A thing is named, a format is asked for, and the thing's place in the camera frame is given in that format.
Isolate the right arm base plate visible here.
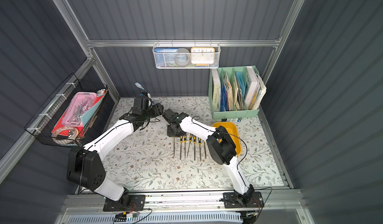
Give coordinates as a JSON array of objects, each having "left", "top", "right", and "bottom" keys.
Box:
[{"left": 220, "top": 192, "right": 264, "bottom": 209}]

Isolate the green desktop file organizer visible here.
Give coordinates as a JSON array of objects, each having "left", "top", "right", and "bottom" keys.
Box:
[{"left": 208, "top": 66, "right": 259, "bottom": 120}]

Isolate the pink plastic tool case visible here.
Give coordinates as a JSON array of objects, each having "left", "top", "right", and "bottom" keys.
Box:
[{"left": 61, "top": 92, "right": 97, "bottom": 127}]

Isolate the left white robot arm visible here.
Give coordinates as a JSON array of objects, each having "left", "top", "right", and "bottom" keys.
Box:
[{"left": 66, "top": 92, "right": 164, "bottom": 206}]

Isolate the white wire hanging basket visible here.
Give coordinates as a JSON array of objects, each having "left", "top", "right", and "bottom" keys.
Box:
[{"left": 152, "top": 43, "right": 221, "bottom": 69}]

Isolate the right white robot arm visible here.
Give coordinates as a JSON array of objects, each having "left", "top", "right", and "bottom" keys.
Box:
[{"left": 163, "top": 109, "right": 255, "bottom": 205}]

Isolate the blue box in basket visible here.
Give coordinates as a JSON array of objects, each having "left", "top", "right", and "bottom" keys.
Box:
[{"left": 153, "top": 47, "right": 178, "bottom": 68}]

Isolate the blue small desk lamp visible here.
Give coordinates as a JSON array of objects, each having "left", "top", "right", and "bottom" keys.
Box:
[{"left": 135, "top": 82, "right": 145, "bottom": 90}]

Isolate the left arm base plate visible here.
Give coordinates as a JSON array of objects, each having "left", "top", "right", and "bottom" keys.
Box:
[{"left": 103, "top": 195, "right": 146, "bottom": 212}]

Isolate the blue folder in organizer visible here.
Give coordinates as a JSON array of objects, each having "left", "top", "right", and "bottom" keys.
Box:
[{"left": 220, "top": 81, "right": 228, "bottom": 112}]

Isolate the white vented panel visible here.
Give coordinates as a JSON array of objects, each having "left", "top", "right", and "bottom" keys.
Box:
[{"left": 64, "top": 211, "right": 243, "bottom": 224}]

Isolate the yellow plastic storage tray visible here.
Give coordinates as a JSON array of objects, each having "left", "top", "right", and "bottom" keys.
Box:
[{"left": 212, "top": 122, "right": 242, "bottom": 156}]

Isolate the black wire wall basket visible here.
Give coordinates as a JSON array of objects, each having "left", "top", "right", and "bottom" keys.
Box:
[{"left": 25, "top": 75, "right": 108, "bottom": 147}]

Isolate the blue marker pen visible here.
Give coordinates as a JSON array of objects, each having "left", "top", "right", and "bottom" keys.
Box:
[{"left": 221, "top": 118, "right": 241, "bottom": 122}]

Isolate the grey tape roll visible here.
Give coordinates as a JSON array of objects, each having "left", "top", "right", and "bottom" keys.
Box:
[{"left": 174, "top": 48, "right": 190, "bottom": 67}]

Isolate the white book in organizer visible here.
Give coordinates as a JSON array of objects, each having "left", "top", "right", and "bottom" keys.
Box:
[{"left": 211, "top": 69, "right": 221, "bottom": 112}]

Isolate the white binder right side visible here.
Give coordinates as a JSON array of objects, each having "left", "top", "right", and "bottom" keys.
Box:
[{"left": 251, "top": 74, "right": 267, "bottom": 110}]

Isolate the yellow white alarm clock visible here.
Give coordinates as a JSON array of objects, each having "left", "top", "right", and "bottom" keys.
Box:
[{"left": 190, "top": 47, "right": 215, "bottom": 65}]

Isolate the aluminium front rail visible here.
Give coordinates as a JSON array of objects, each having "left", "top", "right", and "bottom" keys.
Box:
[{"left": 60, "top": 188, "right": 307, "bottom": 215}]

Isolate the silver ring in basket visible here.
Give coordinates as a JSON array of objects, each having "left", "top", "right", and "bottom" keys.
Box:
[{"left": 53, "top": 126, "right": 80, "bottom": 141}]

